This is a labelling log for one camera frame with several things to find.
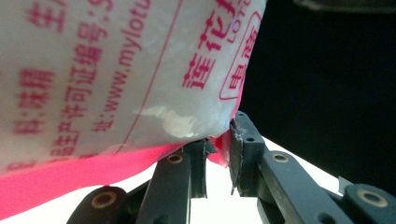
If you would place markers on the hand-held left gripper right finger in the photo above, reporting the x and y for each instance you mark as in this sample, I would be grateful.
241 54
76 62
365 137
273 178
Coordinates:
246 155

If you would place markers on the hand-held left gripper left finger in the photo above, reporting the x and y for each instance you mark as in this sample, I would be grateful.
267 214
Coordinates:
197 168

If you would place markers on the pink and white sugar bag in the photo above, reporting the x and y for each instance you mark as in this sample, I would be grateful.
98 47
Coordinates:
109 77

